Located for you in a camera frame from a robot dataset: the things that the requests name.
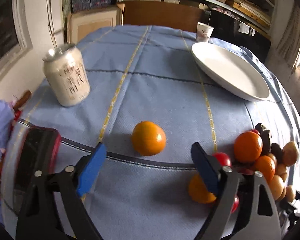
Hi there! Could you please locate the orange mandarin pile top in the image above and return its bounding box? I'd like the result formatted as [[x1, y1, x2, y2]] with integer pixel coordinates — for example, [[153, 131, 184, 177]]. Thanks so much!
[[234, 131, 263, 163]]

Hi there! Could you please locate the orange mandarin pile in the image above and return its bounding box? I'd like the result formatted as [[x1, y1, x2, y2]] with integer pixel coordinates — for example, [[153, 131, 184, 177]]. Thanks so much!
[[253, 155, 276, 182], [234, 131, 263, 163]]

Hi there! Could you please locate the red cherry tomato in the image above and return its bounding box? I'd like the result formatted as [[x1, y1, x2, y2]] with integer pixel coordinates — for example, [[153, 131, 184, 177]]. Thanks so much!
[[212, 152, 232, 167]]

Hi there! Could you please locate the tan longan fruit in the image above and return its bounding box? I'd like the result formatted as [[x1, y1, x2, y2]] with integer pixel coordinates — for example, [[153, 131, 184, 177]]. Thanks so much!
[[282, 141, 299, 167]]

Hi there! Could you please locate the black phone red case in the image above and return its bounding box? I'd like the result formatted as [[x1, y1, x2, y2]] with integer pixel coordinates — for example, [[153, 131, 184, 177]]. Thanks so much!
[[13, 126, 61, 213]]

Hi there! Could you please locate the blue checked tablecloth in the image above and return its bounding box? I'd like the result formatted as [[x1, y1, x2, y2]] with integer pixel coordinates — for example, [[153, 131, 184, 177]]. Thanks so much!
[[1, 25, 300, 239]]

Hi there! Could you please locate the white beverage can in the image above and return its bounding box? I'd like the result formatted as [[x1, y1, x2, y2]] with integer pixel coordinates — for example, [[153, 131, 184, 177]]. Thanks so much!
[[43, 43, 90, 107]]

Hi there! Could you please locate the white ceramic plate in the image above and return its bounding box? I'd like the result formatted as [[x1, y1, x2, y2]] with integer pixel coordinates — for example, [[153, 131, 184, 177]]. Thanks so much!
[[191, 42, 270, 101]]

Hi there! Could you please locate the white paper cup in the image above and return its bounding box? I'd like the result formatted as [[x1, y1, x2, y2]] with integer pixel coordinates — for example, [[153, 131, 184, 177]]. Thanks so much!
[[196, 22, 214, 42]]

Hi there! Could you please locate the framed wooden panel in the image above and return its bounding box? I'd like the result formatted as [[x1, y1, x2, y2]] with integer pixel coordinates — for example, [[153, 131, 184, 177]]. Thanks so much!
[[66, 3, 125, 43]]

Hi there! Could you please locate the brown wooden cabinet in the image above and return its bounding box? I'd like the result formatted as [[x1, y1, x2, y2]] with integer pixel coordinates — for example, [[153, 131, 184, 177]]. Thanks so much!
[[123, 1, 209, 33]]

